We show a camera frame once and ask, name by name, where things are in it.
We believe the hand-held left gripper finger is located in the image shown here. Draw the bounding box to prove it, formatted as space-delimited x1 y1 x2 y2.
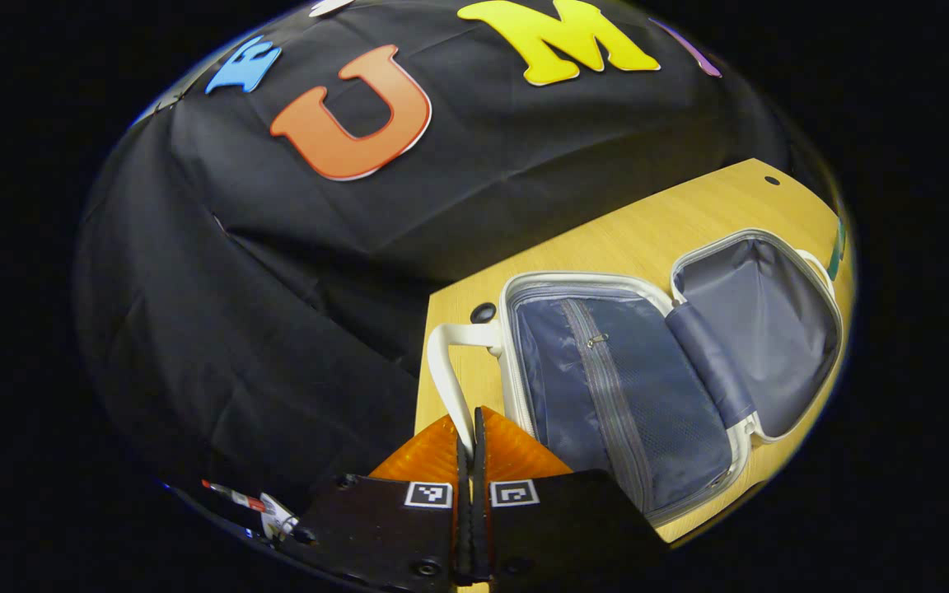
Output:
472 406 669 593
297 414 474 593

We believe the white hard-shell suitcase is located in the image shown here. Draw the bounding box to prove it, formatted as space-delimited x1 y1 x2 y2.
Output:
427 229 846 528

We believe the red and white object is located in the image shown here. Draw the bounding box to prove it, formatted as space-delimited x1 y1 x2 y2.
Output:
201 479 300 542

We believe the black backdrop cloth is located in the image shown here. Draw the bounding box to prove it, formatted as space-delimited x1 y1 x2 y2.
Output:
71 0 797 528

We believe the teal green strip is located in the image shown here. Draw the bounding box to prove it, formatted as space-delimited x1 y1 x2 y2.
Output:
825 216 848 282

